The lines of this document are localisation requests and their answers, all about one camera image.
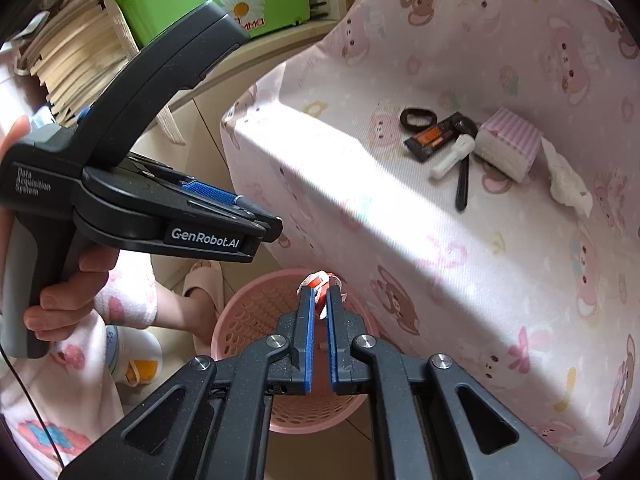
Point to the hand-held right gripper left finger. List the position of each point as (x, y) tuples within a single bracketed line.
[(306, 340)]

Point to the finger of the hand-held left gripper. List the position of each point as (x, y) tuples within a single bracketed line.
[(210, 191), (235, 214)]

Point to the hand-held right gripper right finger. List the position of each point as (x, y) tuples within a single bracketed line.
[(334, 345)]

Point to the red white wrapper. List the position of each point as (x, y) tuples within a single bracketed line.
[(317, 285)]

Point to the pink plastic basket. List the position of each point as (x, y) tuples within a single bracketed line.
[(250, 310)]

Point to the black plastic spoon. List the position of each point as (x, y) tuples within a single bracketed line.
[(461, 190)]

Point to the orange black packet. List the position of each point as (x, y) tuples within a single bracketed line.
[(430, 140)]

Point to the white plastic tube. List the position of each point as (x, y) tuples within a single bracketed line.
[(450, 159)]

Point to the pink striped tissue pack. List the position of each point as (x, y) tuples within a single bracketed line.
[(505, 145)]

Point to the white tissue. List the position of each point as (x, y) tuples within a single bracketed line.
[(565, 180)]

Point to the person's left hand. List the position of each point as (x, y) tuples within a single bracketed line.
[(65, 310)]

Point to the pink slipper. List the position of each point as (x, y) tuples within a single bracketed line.
[(205, 280)]

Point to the pink bear printed cloth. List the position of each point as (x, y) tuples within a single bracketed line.
[(400, 260)]

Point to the person's pajama-clad leg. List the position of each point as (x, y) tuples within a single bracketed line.
[(75, 410), (170, 310)]

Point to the cream cabinet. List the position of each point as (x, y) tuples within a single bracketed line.
[(280, 45)]

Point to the black rods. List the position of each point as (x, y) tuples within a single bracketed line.
[(320, 9)]

